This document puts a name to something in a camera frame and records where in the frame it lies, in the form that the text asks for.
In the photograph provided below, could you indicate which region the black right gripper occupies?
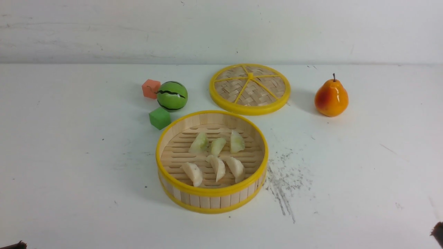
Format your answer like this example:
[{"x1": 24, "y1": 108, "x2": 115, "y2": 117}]
[{"x1": 430, "y1": 222, "x2": 443, "y2": 248}]

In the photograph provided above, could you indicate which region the white dumpling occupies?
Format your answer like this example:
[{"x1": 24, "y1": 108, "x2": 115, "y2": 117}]
[
  {"x1": 206, "y1": 155, "x2": 226, "y2": 183},
  {"x1": 225, "y1": 157, "x2": 246, "y2": 183},
  {"x1": 181, "y1": 162, "x2": 204, "y2": 187}
]

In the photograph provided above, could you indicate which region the greenish dumpling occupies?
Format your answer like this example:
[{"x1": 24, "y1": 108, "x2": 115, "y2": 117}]
[
  {"x1": 230, "y1": 130, "x2": 245, "y2": 154},
  {"x1": 188, "y1": 132, "x2": 209, "y2": 153},
  {"x1": 210, "y1": 137, "x2": 226, "y2": 157}
]

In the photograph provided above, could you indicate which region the woven bamboo steamer lid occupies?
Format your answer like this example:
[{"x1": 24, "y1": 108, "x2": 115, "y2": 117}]
[{"x1": 209, "y1": 63, "x2": 291, "y2": 116}]

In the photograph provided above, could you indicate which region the bamboo steamer tray yellow rim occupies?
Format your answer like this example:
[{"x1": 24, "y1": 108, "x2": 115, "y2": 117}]
[{"x1": 156, "y1": 111, "x2": 269, "y2": 214}]

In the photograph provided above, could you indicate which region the orange yellow toy pear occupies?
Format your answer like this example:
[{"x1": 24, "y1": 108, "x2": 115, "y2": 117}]
[{"x1": 314, "y1": 73, "x2": 349, "y2": 118}]

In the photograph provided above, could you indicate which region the green striped watermelon ball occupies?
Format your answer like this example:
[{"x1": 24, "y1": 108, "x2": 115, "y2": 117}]
[{"x1": 156, "y1": 81, "x2": 188, "y2": 112}]

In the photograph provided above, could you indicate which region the green foam cube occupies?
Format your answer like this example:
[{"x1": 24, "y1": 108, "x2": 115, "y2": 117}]
[{"x1": 149, "y1": 107, "x2": 171, "y2": 130}]

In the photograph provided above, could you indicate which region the orange foam cube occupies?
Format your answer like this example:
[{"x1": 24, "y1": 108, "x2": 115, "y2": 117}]
[{"x1": 142, "y1": 79, "x2": 161, "y2": 99}]

